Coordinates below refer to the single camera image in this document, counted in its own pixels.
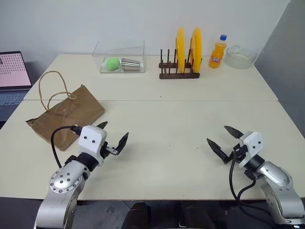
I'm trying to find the clear plastic box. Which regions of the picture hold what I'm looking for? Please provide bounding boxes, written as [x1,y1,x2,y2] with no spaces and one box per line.
[92,40,146,74]

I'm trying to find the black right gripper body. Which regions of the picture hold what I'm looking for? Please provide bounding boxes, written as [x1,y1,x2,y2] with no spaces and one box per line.
[232,142,249,163]

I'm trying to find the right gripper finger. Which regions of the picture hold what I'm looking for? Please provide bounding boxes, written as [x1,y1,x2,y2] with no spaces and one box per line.
[224,125,244,140]
[206,137,234,164]

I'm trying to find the open grey laptop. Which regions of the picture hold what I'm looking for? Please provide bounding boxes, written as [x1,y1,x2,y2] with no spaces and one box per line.
[0,51,33,122]

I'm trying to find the dark rounded shape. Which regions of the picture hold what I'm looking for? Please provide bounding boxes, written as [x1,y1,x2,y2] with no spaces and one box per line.
[177,202,216,229]
[123,202,152,229]

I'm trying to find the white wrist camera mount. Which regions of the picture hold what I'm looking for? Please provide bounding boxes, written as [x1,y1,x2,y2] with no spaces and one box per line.
[78,125,107,167]
[238,130,264,169]

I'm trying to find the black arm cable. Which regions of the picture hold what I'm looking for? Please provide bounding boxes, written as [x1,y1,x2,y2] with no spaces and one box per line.
[51,125,83,169]
[229,152,286,226]

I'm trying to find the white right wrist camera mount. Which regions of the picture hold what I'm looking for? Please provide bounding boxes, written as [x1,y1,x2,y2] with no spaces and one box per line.
[238,130,264,169]

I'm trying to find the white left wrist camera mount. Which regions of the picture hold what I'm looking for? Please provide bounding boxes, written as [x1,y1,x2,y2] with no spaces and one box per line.
[78,125,107,167]

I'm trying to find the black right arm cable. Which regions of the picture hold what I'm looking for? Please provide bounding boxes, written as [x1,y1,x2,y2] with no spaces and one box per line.
[229,152,286,226]

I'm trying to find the clear glass bowl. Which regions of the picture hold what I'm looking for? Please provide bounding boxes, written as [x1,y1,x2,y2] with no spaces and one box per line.
[225,44,259,70]

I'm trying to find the orange soda bottle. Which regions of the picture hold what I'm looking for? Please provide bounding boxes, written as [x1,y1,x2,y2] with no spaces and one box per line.
[209,34,227,69]

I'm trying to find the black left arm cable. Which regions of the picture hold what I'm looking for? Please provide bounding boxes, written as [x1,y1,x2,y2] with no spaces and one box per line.
[51,125,83,169]

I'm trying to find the green ball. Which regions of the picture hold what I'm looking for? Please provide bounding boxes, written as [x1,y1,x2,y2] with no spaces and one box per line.
[105,57,121,72]

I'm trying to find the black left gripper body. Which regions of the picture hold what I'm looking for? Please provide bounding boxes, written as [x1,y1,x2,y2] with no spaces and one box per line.
[102,141,119,159]

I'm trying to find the yellow plate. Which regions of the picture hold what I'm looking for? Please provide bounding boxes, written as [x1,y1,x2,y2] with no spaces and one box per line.
[175,27,187,74]
[189,27,203,73]

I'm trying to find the brown paper bag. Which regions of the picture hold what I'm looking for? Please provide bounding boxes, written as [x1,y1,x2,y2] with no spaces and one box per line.
[25,71,105,152]

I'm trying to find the steel cup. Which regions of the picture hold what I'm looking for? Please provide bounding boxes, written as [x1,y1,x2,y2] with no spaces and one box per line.
[121,57,142,72]

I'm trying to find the dark wooden dish rack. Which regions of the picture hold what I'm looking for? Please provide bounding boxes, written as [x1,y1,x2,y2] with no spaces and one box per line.
[158,48,201,80]

